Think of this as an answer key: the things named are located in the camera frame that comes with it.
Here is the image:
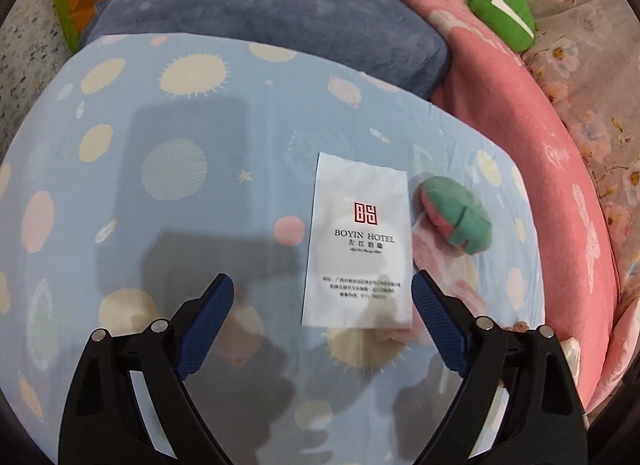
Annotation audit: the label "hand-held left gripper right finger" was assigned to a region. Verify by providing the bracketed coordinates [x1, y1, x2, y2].
[411, 269, 589, 465]

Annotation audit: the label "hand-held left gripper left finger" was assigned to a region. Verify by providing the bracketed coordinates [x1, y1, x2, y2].
[59, 273, 235, 465]

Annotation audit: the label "green and pink socks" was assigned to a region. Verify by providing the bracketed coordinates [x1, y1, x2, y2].
[417, 175, 494, 254]

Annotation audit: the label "white paper packet red logo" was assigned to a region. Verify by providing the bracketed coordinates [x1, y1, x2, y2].
[301, 151, 414, 330]

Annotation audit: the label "light blue dotted cloth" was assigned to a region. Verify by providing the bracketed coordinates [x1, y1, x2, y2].
[0, 32, 546, 465]

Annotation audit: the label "pink blanket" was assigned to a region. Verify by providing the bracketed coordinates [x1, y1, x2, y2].
[370, 0, 640, 414]

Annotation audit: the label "floral bed sheet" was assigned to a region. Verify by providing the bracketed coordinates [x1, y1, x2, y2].
[515, 0, 640, 292]

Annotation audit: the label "green round cushion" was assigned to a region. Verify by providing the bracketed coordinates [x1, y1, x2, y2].
[465, 0, 536, 54]

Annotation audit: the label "blue-grey cushion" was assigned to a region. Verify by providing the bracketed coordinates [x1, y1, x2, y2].
[80, 0, 449, 101]

